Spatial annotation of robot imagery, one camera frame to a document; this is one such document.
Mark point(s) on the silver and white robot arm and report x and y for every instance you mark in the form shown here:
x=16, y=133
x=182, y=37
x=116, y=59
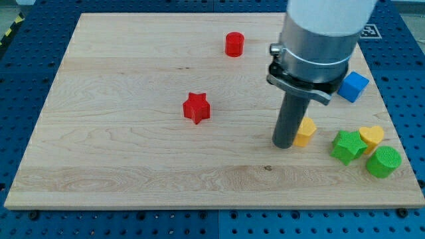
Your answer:
x=318, y=37

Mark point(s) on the red star block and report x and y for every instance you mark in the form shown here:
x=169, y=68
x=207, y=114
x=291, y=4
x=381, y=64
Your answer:
x=196, y=107

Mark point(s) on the green star block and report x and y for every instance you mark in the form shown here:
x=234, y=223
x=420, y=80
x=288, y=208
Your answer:
x=347, y=146

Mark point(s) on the light wooden board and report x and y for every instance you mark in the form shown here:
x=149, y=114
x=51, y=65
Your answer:
x=112, y=134

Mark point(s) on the red cylinder block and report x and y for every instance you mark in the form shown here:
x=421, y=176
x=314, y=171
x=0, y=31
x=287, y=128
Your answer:
x=234, y=44

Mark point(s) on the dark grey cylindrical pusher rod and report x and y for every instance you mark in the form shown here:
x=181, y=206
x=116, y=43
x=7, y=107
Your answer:
x=291, y=113

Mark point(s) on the yellow pentagon block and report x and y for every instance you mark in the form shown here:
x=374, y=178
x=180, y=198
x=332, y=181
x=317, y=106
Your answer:
x=305, y=132

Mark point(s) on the blue cube block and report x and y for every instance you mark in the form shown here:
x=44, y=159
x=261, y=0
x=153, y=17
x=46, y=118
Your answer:
x=353, y=86

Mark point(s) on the yellow heart block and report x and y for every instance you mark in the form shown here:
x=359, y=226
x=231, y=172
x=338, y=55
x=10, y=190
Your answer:
x=372, y=136

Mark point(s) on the green cylinder block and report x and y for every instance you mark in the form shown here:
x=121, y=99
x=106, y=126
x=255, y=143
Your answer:
x=384, y=161

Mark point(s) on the black white fiducial marker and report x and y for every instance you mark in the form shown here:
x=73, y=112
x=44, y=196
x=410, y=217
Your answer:
x=370, y=31

